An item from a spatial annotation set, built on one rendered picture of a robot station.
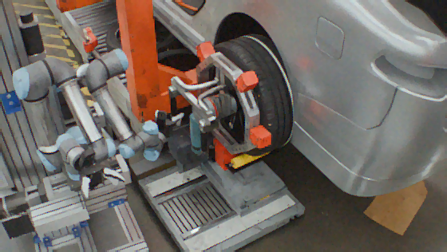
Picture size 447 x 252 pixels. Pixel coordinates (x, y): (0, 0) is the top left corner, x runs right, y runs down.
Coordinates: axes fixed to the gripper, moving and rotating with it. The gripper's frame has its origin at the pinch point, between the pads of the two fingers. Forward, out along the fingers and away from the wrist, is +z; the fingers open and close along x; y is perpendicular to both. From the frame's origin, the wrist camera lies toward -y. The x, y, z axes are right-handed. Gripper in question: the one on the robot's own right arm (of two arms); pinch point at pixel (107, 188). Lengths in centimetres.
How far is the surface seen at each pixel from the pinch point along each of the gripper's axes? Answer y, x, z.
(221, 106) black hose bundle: 12, -80, -30
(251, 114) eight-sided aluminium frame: 15, -92, -20
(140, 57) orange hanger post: 14, -77, -97
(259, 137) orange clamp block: 23, -91, -11
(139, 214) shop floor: 117, -62, -75
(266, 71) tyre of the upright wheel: -3, -105, -26
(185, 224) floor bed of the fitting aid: 109, -77, -45
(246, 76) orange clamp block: -4, -91, -26
